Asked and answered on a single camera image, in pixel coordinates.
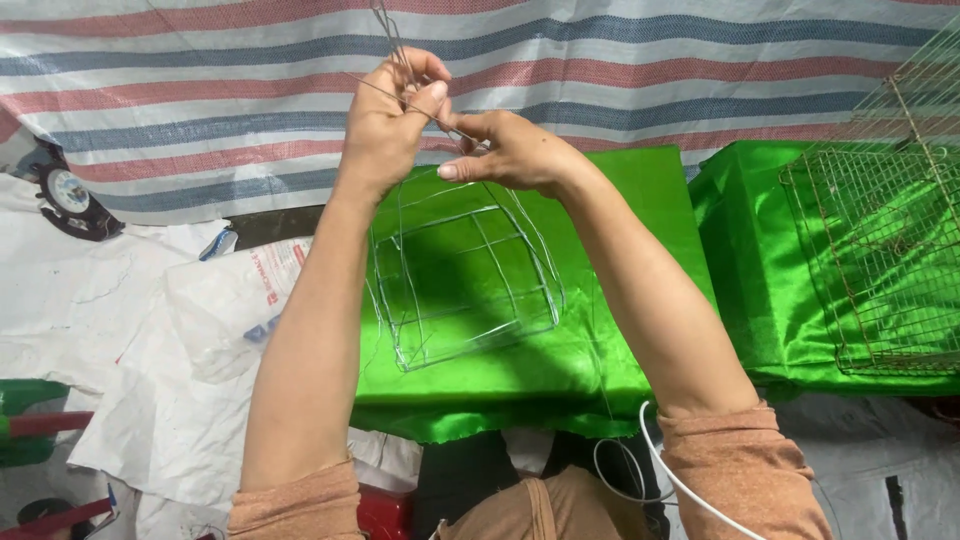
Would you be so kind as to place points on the person's right hand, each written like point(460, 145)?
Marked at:
point(525, 154)

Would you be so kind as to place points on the person's left hand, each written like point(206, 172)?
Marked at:
point(382, 127)

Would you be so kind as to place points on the striped red blue tarp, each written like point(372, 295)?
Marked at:
point(225, 97)

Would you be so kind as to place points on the blue white small object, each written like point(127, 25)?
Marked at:
point(219, 244)

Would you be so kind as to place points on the clear plastic bag red print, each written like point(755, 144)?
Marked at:
point(225, 300)

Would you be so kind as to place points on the large green satin covered table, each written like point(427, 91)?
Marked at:
point(525, 390)

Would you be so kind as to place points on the small green satin covered table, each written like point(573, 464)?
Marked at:
point(757, 277)

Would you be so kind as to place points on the black trousers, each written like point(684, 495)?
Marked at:
point(461, 472)

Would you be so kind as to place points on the white woven sack sheet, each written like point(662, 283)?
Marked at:
point(112, 315)

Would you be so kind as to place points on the red plastic stool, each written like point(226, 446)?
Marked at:
point(384, 514)

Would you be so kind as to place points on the brown long sleeve shirt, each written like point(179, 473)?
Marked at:
point(742, 480)

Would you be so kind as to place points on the green red hand tool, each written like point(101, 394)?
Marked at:
point(34, 424)

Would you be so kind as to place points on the grey plastic sheet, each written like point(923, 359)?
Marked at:
point(877, 450)

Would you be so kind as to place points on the red black tool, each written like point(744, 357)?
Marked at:
point(52, 519)

